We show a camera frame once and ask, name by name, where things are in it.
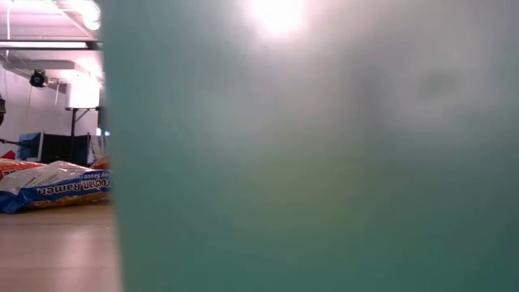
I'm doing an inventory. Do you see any green plastic container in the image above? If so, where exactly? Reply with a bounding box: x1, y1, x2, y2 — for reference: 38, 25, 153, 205
98, 0, 519, 292

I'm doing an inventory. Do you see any blue Maruchan ramen pack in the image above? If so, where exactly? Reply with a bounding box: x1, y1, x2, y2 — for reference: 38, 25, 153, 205
0, 160, 114, 215

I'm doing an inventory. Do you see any orange Maruchan ramen pack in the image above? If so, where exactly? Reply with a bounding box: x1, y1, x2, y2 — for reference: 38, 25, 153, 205
0, 157, 46, 182

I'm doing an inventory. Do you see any white box panel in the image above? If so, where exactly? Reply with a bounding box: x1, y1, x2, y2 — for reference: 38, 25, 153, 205
64, 76, 101, 110

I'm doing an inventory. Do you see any black metal stand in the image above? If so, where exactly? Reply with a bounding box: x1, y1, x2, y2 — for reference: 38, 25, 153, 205
69, 107, 101, 137

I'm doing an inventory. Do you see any black monitor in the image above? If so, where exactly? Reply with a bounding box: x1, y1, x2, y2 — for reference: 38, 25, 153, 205
40, 132, 91, 165

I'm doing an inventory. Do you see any monitor with blue screen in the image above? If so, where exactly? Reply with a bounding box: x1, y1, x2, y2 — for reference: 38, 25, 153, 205
16, 131, 45, 163

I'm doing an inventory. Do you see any ceiling light strip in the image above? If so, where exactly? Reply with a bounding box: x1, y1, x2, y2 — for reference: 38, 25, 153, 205
0, 40, 102, 51

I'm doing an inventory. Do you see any black ceiling-mounted camera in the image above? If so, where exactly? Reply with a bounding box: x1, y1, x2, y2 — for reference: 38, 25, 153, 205
28, 68, 49, 89

